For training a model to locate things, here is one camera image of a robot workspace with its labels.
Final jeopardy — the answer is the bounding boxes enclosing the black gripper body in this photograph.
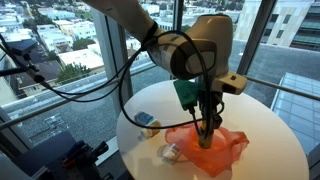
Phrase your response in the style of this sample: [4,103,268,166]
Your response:
[196,90,225,126]

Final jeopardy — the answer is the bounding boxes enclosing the brown medicine bottle yellow lid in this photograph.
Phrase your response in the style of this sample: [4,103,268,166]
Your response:
[198,121,215,150]

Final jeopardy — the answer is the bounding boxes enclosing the orange plastic bag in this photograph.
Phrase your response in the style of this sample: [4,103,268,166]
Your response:
[164,124,250,178]

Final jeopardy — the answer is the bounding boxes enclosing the white tube with barcode label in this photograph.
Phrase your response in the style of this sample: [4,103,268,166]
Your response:
[161,143,183,165]

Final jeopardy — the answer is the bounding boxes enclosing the clear plastic box blue contents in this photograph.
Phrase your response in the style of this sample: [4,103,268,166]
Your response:
[133,111,155,126]

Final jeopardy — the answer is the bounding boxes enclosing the dark window mullion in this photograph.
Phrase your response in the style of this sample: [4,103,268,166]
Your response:
[236,0,278,76]

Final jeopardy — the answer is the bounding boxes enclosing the grey window mullion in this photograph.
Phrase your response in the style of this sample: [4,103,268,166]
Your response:
[91,8,134,114]

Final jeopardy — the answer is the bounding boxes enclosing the metal window railing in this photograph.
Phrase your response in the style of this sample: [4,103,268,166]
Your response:
[0,64,158,131]

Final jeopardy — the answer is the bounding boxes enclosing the black equipment cart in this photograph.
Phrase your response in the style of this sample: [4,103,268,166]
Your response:
[13,131,111,180]

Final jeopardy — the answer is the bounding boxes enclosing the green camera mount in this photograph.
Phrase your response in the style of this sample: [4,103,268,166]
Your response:
[173,79,201,111]

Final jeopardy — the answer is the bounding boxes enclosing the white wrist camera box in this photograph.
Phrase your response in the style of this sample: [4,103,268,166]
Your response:
[211,70,248,96]

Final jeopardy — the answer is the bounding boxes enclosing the black looped cable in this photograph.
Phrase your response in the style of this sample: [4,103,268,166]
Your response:
[118,21,214,141]

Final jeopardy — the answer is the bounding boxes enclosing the black thin cable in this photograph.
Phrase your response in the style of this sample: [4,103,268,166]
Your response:
[33,46,154,104]

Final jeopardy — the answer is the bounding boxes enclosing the black camera on stand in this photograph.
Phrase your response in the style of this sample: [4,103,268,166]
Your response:
[0,38,46,86]

